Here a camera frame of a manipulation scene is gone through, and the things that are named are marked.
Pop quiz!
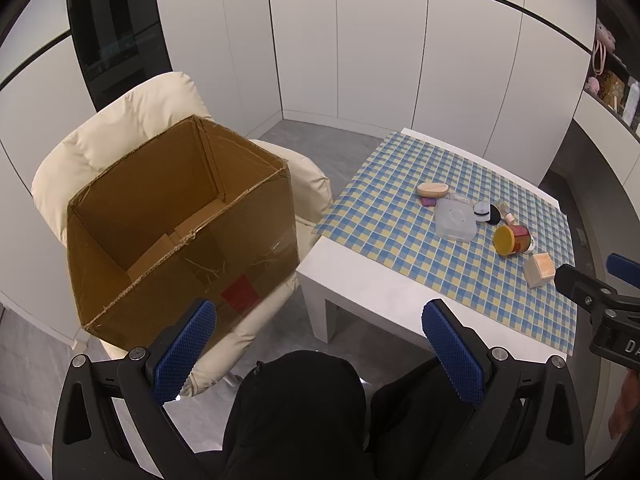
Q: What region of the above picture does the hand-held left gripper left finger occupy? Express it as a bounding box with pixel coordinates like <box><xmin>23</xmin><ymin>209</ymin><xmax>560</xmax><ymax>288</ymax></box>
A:
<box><xmin>52</xmin><ymin>299</ymin><xmax>236</xmax><ymax>480</ymax></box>

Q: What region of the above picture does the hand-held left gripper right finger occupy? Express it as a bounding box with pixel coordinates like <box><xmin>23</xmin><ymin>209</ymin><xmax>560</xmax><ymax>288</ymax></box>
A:
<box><xmin>421</xmin><ymin>299</ymin><xmax>586</xmax><ymax>480</ymax></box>

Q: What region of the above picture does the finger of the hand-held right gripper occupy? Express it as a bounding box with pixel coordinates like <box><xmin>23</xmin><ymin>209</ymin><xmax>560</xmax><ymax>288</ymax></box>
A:
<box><xmin>554</xmin><ymin>263</ymin><xmax>620</xmax><ymax>312</ymax></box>
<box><xmin>607</xmin><ymin>254</ymin><xmax>640</xmax><ymax>282</ymax></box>

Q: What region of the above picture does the beige cube box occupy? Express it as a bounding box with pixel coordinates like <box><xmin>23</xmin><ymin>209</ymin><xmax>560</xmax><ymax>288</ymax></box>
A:
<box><xmin>524</xmin><ymin>252</ymin><xmax>556</xmax><ymax>289</ymax></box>

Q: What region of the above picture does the red jar with yellow lid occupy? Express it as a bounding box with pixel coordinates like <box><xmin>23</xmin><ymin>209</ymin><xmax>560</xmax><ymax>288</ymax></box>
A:
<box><xmin>492</xmin><ymin>224</ymin><xmax>532</xmax><ymax>257</ymax></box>

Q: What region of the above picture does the clear square plastic box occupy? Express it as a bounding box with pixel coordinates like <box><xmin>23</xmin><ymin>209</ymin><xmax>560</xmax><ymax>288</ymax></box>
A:
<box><xmin>434</xmin><ymin>197</ymin><xmax>477</xmax><ymax>243</ymax></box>

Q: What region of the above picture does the brown cardboard box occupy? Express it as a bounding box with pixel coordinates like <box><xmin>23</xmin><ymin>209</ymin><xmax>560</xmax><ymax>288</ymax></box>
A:
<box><xmin>66</xmin><ymin>114</ymin><xmax>301</xmax><ymax>352</ymax></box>

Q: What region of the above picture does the person's right hand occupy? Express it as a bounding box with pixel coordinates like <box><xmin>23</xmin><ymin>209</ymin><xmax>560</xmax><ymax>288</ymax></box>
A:
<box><xmin>611</xmin><ymin>371</ymin><xmax>640</xmax><ymax>427</ymax></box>

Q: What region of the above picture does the white table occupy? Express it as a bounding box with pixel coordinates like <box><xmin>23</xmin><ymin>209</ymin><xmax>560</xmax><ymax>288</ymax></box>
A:
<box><xmin>295</xmin><ymin>128</ymin><xmax>571</xmax><ymax>361</ymax></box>

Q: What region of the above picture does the white curved counter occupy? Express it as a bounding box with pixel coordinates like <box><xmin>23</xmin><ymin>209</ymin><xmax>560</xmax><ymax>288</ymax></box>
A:
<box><xmin>570</xmin><ymin>90</ymin><xmax>640</xmax><ymax>196</ymax></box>

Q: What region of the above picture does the blue yellow checkered tablecloth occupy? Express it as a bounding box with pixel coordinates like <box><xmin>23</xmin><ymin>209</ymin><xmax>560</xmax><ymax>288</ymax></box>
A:
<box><xmin>312</xmin><ymin>131</ymin><xmax>577</xmax><ymax>356</ymax></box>

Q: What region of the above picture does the brown patterned box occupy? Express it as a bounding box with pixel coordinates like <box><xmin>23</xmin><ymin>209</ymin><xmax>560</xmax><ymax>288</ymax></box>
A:
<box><xmin>601</xmin><ymin>71</ymin><xmax>627</xmax><ymax>108</ymax></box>

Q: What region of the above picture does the cream padded armchair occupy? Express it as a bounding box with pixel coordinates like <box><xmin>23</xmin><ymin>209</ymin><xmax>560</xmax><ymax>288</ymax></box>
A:
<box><xmin>31</xmin><ymin>71</ymin><xmax>333</xmax><ymax>396</ymax></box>

